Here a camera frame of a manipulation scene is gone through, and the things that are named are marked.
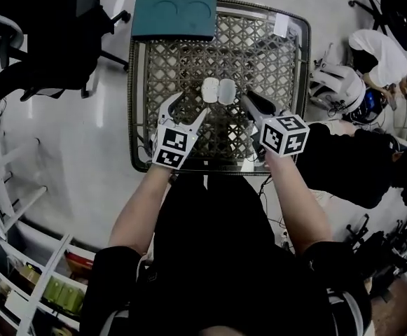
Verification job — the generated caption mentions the green packets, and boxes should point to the green packets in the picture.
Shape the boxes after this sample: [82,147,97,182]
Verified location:
[41,275,85,314]

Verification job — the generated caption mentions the white paper card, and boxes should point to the white paper card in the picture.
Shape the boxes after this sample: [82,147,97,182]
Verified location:
[273,13,290,36]

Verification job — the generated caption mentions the white step stool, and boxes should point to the white step stool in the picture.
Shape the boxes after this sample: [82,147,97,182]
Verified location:
[0,130,48,239]

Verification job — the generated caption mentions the person's black clothing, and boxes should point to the person's black clothing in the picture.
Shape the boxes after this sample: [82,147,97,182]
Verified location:
[79,171,373,336]

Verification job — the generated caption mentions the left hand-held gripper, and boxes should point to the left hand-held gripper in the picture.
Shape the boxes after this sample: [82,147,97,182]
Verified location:
[151,92,209,171]

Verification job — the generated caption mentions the teal flat case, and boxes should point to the teal flat case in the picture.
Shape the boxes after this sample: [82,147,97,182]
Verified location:
[131,0,219,43]

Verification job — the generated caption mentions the person's left forearm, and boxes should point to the person's left forearm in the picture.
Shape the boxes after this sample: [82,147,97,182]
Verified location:
[107,160,173,256]

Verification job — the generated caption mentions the white plastic box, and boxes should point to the white plastic box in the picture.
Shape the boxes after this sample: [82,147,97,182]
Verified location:
[200,77,236,105]

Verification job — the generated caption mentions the woven rattan glass table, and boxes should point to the woven rattan glass table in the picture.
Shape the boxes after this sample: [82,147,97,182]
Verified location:
[127,0,312,174]

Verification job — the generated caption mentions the white rounded machine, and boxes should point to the white rounded machine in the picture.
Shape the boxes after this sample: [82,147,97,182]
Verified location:
[309,64,366,112]

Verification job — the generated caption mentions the person's right forearm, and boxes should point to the person's right forearm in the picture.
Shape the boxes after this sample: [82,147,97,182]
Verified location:
[263,150,333,257]

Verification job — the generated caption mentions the black tripod equipment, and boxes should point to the black tripod equipment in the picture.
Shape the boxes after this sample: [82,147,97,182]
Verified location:
[345,213,407,295]

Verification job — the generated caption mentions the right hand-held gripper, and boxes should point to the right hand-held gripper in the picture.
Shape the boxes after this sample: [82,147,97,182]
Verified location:
[241,90,311,158]

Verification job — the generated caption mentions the black floor cable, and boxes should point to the black floor cable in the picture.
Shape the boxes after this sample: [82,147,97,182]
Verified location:
[258,174,290,231]

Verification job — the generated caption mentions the black office chair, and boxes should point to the black office chair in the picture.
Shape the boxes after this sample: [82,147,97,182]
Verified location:
[348,0,407,51]
[0,0,132,104]

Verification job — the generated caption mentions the white shelf unit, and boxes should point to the white shelf unit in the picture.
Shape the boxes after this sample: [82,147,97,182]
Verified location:
[0,218,97,336]

